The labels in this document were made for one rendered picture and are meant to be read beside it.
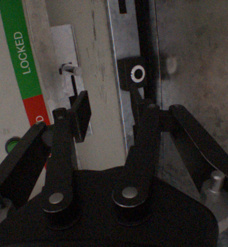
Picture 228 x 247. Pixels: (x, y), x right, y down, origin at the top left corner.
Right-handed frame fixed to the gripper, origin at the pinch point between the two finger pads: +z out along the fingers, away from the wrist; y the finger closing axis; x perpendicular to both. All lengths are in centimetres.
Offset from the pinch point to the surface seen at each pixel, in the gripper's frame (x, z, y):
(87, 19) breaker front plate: 10.8, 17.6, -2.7
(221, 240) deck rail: -27.6, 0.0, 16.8
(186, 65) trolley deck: 1.2, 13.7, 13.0
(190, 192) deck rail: -25.2, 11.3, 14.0
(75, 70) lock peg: 3.1, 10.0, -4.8
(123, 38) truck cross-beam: 6.5, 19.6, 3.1
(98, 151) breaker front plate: -15.0, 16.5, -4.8
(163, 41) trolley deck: 5.2, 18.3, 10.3
